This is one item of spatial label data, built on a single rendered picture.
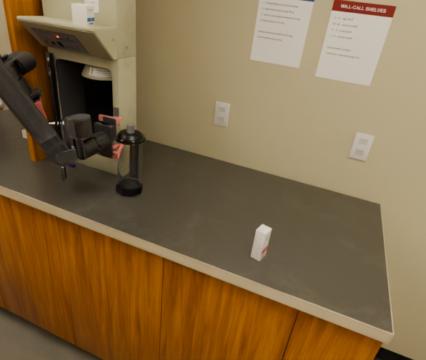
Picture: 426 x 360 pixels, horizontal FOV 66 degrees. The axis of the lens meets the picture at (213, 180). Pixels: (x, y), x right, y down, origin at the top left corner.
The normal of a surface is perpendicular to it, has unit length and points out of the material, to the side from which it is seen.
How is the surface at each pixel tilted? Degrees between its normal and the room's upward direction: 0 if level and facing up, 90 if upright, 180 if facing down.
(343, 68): 90
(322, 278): 0
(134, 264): 90
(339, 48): 90
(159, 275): 90
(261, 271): 0
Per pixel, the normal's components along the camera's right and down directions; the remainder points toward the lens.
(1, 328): 0.11, -0.87
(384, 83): -0.38, 0.41
